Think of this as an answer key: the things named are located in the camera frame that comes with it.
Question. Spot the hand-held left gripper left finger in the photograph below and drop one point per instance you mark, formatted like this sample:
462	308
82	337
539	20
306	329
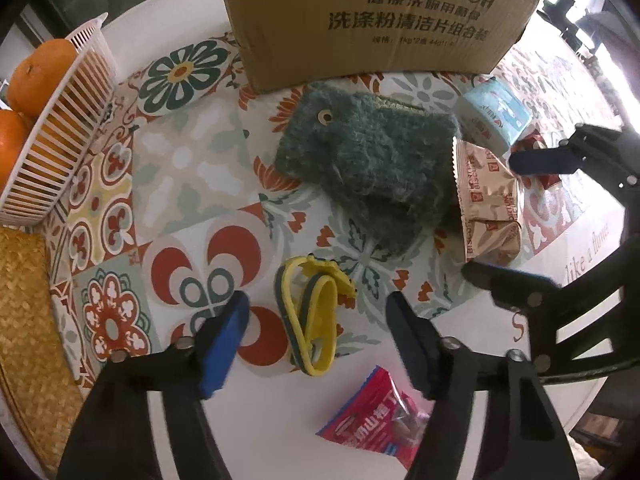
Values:
225	347

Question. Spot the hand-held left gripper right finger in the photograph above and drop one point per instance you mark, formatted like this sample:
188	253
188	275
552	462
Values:
410	345

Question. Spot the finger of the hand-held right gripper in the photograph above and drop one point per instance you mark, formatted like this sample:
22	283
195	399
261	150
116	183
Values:
540	161
505	282

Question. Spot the green fuzzy knitted pouch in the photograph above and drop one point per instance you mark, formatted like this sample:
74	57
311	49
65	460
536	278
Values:
370	160

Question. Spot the brown cardboard box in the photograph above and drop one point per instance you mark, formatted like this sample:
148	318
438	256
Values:
380	20

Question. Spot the small red packet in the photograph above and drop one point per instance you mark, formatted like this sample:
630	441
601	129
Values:
542	182

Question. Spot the beige biscuit packet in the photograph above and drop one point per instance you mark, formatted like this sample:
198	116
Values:
487	200

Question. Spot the white blue tissue pack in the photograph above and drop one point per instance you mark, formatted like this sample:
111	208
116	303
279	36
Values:
492	110

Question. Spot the red snack packet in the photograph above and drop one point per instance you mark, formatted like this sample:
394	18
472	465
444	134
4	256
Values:
365	420

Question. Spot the dark chair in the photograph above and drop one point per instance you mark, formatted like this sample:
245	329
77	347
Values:
575	15

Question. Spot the floral patterned tablecloth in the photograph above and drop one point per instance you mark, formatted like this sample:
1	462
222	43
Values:
200	170

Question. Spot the woven straw mat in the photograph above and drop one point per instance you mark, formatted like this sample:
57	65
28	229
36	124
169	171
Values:
30	335

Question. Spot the white plastic basket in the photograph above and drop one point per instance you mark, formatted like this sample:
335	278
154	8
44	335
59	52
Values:
55	160

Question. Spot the orange fruit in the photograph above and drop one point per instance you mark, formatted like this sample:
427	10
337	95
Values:
12	145
42	75

